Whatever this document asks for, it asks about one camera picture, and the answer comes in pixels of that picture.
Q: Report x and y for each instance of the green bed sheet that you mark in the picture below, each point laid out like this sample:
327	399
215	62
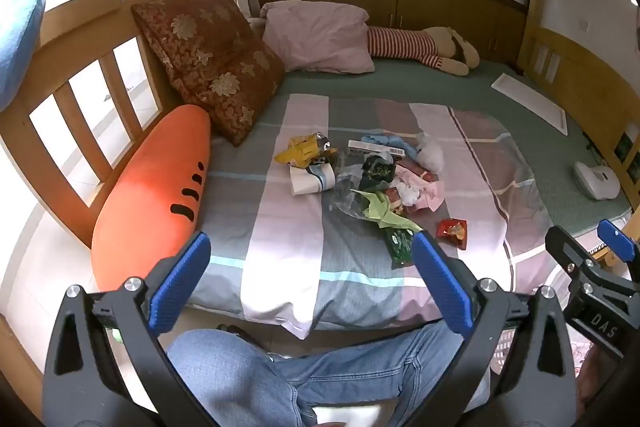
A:
425	82

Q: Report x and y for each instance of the white tissue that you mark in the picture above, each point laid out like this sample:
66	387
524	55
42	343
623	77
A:
432	152

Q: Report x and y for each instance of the striped plush doll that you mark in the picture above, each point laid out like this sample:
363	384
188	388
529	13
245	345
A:
400	42

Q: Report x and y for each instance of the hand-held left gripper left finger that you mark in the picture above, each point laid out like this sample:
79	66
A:
180	287

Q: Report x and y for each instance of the wooden footboard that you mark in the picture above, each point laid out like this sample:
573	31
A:
575	52

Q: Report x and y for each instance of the white plastic laundry basket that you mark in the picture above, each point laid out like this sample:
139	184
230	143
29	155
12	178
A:
502	347

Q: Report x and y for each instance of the clear plastic bag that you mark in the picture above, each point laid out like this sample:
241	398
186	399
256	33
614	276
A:
345	187

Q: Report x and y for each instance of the white handheld appliance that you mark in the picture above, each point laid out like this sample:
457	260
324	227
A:
597	179

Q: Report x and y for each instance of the light green paper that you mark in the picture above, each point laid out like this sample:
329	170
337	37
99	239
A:
380	207

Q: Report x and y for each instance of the yellow chip bag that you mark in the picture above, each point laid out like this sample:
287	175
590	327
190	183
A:
302	149

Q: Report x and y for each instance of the person's right forearm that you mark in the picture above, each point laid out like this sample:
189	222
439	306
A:
587	382

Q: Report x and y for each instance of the orange carrot plush pillow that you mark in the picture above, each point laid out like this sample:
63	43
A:
150	187

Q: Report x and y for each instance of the white flat panel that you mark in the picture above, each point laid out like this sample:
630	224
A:
530	99

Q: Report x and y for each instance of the striped pink grey blanket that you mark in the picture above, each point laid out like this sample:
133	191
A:
280	227

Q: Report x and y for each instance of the red snack packet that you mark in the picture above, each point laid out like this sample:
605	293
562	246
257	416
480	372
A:
452	229

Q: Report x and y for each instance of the dark green packet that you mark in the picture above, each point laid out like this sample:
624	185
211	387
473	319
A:
375	172

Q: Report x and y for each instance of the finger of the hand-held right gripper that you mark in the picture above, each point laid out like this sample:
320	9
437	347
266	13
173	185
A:
617	239
562	247

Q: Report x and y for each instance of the person's legs in blue jeans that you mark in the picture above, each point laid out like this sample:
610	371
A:
260	382

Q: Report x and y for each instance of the green snack packet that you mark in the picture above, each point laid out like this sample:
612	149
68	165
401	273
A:
397	244

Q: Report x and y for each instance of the white rolled cloth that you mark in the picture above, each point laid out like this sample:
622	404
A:
307	179

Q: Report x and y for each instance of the pink pillow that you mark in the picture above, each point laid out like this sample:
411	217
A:
320	34

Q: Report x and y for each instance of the wooden slatted headboard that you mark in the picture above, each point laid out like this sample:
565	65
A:
75	52

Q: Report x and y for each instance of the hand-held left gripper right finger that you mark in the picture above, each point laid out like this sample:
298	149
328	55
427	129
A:
440	282

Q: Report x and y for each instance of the brown floral cushion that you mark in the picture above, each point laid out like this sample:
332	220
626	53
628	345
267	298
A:
210	57

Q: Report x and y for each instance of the crumpled blue cloth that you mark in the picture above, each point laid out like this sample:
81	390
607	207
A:
382	138

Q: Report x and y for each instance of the long white box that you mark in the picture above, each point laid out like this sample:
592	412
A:
375	147

